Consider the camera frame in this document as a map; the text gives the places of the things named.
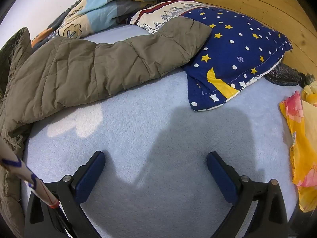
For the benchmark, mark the patchwork cartoon quilt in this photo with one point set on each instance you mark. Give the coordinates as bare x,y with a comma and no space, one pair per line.
99,7

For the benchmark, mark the dark patterned cloth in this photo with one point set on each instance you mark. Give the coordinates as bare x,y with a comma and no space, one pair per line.
284,75

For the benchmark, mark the white and red printed pillow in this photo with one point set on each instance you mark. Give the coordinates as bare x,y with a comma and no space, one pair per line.
158,13

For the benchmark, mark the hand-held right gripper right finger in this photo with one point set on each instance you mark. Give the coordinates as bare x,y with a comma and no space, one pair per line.
220,176

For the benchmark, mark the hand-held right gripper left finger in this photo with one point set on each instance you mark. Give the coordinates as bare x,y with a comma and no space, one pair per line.
90,176

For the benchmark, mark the navy star print pillow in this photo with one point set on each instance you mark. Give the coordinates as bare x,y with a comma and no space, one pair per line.
235,54

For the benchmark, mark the light blue bed sheet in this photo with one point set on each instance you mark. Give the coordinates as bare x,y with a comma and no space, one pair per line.
148,133

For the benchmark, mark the olive quilted jacket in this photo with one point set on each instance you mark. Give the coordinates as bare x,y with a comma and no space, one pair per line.
74,67

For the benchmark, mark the yellow and pink floral cloth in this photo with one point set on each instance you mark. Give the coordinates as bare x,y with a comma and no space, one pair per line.
304,153

